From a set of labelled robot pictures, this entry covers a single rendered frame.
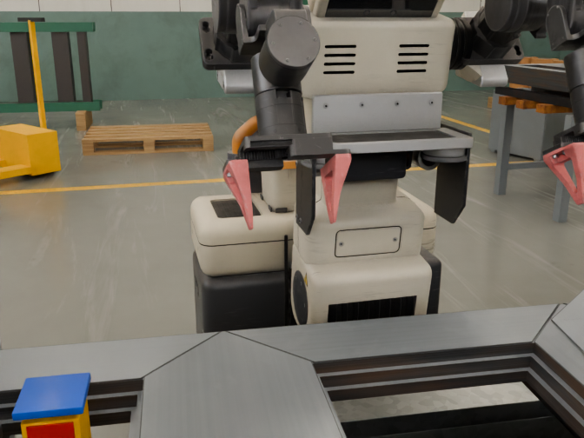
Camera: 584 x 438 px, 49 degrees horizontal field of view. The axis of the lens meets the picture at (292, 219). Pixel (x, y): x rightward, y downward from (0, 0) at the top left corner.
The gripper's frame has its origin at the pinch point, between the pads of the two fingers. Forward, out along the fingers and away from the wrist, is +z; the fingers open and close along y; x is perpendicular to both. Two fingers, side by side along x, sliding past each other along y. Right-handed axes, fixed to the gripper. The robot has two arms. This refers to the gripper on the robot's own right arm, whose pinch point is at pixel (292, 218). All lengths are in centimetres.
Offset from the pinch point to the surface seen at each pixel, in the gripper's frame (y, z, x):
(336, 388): 2.7, 19.4, -1.1
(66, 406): -24.5, 16.7, -9.0
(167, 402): -15.6, 18.0, -4.9
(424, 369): 12.9, 18.5, -1.7
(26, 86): -132, -276, 657
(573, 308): 36.6, 13.9, 3.1
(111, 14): -39, -458, 843
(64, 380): -25.0, 14.7, -4.9
